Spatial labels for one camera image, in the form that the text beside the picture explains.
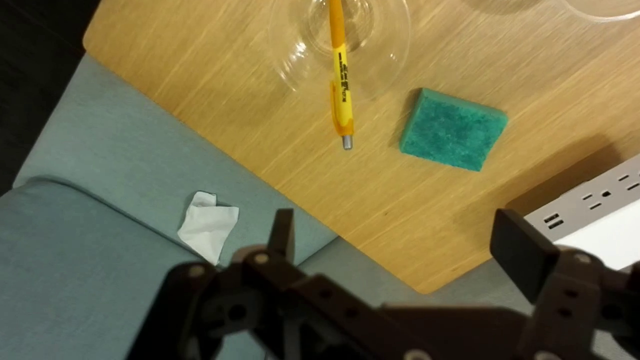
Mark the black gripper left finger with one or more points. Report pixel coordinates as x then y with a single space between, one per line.
266 312

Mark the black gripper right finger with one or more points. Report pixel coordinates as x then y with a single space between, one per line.
573 300

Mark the yellow pen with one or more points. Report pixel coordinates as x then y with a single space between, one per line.
341 81

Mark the clear glass cup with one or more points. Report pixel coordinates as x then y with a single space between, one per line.
381 41
607 8

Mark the white power strip box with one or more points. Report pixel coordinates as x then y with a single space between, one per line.
601 207

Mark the white crumpled tissue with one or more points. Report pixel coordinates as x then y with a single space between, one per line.
206 223

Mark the teal bench backrest cushion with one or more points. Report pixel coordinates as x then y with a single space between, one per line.
66 280

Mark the green sponge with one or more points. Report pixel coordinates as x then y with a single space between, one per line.
452 131

